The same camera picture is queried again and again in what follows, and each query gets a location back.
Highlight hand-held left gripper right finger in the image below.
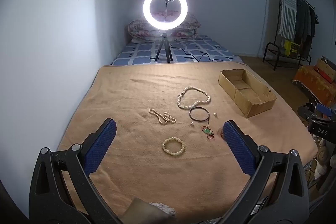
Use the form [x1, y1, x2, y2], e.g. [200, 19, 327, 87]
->
[222, 120, 311, 224]

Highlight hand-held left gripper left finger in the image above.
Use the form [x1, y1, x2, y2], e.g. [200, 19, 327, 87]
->
[28, 118, 124, 224]

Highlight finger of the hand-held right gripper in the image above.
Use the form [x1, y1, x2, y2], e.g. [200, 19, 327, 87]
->
[298, 105, 316, 122]
[316, 103, 336, 119]

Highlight jade pendant with red cord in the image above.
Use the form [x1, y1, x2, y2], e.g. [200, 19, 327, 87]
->
[201, 119, 217, 139]

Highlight cardboard box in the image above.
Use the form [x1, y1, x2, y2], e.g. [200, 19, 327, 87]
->
[218, 69, 277, 119]

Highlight thick pearl necklace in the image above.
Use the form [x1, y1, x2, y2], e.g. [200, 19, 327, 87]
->
[177, 86, 211, 109]

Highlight dark thin bangle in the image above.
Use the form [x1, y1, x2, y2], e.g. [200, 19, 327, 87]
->
[189, 107, 210, 122]

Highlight cream bead bracelet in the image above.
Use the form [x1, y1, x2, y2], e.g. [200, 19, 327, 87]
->
[162, 136, 186, 157]

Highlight thin pearl necklace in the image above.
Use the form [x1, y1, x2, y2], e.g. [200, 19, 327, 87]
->
[148, 109, 176, 125]

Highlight person's left hand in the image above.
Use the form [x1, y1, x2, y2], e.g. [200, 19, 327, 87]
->
[149, 202, 176, 217]

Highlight orange patterned cloth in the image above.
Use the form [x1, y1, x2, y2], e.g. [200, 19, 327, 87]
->
[292, 65, 336, 107]

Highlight brown and red box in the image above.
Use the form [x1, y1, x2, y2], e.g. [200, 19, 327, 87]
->
[314, 56, 336, 84]

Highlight tan blanket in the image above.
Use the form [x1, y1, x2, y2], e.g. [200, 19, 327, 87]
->
[56, 61, 318, 220]

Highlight yellow box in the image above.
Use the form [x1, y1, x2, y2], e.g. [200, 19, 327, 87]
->
[284, 40, 300, 56]

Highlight black clothes rack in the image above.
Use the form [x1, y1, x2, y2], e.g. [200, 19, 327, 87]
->
[263, 0, 316, 71]

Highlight dark hanging clothes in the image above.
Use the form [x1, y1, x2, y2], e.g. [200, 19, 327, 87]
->
[294, 0, 319, 44]

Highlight white striped towel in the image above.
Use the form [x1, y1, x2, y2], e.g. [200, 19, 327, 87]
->
[278, 0, 298, 37]

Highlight blue patterned bed sheet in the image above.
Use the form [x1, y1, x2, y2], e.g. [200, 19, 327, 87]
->
[110, 34, 246, 66]

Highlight black tripod stand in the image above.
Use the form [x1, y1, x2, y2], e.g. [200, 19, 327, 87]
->
[154, 0, 176, 62]

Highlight folded floral quilt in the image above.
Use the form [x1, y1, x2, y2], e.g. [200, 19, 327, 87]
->
[128, 12, 200, 43]

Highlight black power cable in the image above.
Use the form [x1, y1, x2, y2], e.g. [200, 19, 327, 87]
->
[170, 48, 238, 63]

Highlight white ring light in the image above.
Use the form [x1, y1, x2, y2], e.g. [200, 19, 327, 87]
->
[143, 0, 188, 30]

